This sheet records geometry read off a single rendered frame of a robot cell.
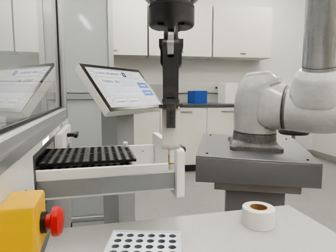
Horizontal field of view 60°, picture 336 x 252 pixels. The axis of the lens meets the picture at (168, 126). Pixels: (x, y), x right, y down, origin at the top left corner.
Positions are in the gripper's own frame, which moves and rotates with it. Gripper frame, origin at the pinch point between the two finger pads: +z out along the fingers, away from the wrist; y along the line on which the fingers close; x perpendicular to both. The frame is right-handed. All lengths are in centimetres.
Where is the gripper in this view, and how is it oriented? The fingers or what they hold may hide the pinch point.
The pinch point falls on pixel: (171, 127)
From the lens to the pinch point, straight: 49.8
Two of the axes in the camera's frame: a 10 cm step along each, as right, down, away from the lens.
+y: 0.4, -1.1, 9.9
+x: -10.0, -0.1, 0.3
